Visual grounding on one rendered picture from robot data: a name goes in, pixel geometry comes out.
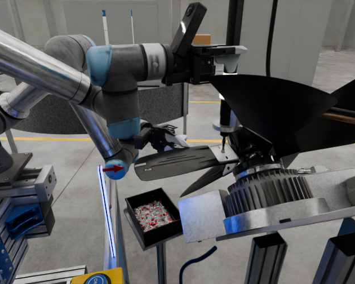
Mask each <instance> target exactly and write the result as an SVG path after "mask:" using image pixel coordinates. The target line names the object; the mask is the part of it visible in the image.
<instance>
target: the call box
mask: <svg viewBox="0 0 355 284"><path fill-rule="evenodd" d="M97 274H101V275H104V277H105V278H106V281H107V284H125V282H124V277H123V270H122V268H121V267H118V268H113V269H108V270H102V271H99V272H94V273H89V274H84V275H80V276H75V277H73V278H72V281H71V284H86V282H87V280H88V278H90V277H92V276H94V275H97Z"/></svg>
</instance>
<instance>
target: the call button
mask: <svg viewBox="0 0 355 284"><path fill-rule="evenodd" d="M86 284H107V280H106V278H105V277H104V275H101V274H97V275H94V276H92V277H90V278H88V280H87V282H86Z"/></svg>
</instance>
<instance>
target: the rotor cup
mask: <svg viewBox="0 0 355 284"><path fill-rule="evenodd" d="M242 127H243V126H239V127H238V130H236V131H234V132H230V133H229V138H230V142H231V145H230V143H229V140H228V137H227V141H228V144H229V146H230V147H231V148H232V149H233V151H234V152H235V153H236V155H237V156H238V157H239V159H238V160H239V164H238V165H237V166H235V167H234V168H233V170H232V173H233V176H234V177H236V176H237V175H238V174H240V173H242V172H244V171H246V170H248V169H250V168H253V167H257V166H261V165H268V164H280V165H282V164H283V161H282V158H281V157H280V156H276V155H269V154H266V153H265V152H264V151H262V150H260V149H259V148H257V147H255V146H252V145H251V144H250V143H249V142H248V141H246V140H245V139H243V138H241V137H240V136H241V131H242Z"/></svg>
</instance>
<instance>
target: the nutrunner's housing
mask: <svg viewBox="0 0 355 284"><path fill-rule="evenodd" d="M230 112H231V110H230V106H229V105H228V103H227V102H226V101H225V100H221V104H220V124H221V125H224V126H229V123H230ZM220 135H221V136H223V137H227V136H229V132H220Z"/></svg>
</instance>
